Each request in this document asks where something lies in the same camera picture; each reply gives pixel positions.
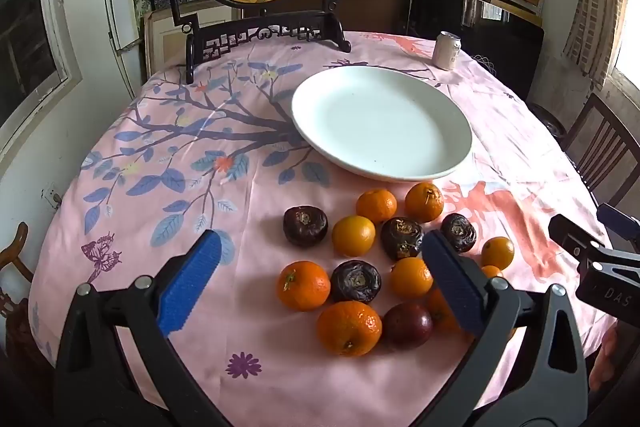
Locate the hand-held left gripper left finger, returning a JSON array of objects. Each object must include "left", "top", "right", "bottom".
[{"left": 52, "top": 229, "right": 236, "bottom": 427}]

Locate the white oval plate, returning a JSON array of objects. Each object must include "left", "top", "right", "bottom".
[{"left": 291, "top": 65, "right": 474, "bottom": 182}]

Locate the yellowish orange mandarin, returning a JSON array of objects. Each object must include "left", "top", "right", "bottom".
[{"left": 331, "top": 215, "right": 376, "bottom": 258}]

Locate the black flat screen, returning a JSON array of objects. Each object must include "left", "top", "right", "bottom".
[{"left": 407, "top": 0, "right": 546, "bottom": 100}]

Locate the smooth red-purple passion fruit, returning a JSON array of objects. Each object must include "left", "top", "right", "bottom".
[{"left": 382, "top": 303, "right": 434, "bottom": 350}]

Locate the small yellowish mandarin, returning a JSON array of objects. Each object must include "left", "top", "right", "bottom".
[{"left": 481, "top": 237, "right": 516, "bottom": 271}]

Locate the dark wooden slatted chair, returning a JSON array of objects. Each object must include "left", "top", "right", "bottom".
[{"left": 557, "top": 93, "right": 640, "bottom": 208}]

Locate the white window frame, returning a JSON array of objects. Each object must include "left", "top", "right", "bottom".
[{"left": 0, "top": 0, "right": 83, "bottom": 158}]

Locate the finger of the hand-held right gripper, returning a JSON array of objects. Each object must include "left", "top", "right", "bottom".
[
  {"left": 548, "top": 214, "right": 608, "bottom": 260},
  {"left": 597, "top": 203, "right": 640, "bottom": 253}
]

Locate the white drink can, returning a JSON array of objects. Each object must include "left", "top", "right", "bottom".
[{"left": 433, "top": 32, "right": 461, "bottom": 71}]

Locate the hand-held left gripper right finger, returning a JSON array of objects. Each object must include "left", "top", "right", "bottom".
[{"left": 420, "top": 229, "right": 591, "bottom": 427}]

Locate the beige framed board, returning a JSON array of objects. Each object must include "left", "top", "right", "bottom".
[{"left": 143, "top": 2, "right": 246, "bottom": 80}]

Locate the curved brown wooden chair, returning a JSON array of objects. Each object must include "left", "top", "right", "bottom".
[{"left": 0, "top": 222, "right": 56, "bottom": 373}]

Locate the person's right hand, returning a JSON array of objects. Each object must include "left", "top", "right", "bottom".
[{"left": 589, "top": 326, "right": 619, "bottom": 391}]

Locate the dark wrinkled passion fruit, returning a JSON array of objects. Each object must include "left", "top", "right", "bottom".
[
  {"left": 330, "top": 260, "right": 382, "bottom": 304},
  {"left": 381, "top": 217, "right": 425, "bottom": 260},
  {"left": 283, "top": 205, "right": 329, "bottom": 249},
  {"left": 440, "top": 213, "right": 477, "bottom": 254}
]

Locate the pink floral tablecloth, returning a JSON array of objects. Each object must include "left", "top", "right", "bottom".
[{"left": 27, "top": 29, "right": 621, "bottom": 413}]

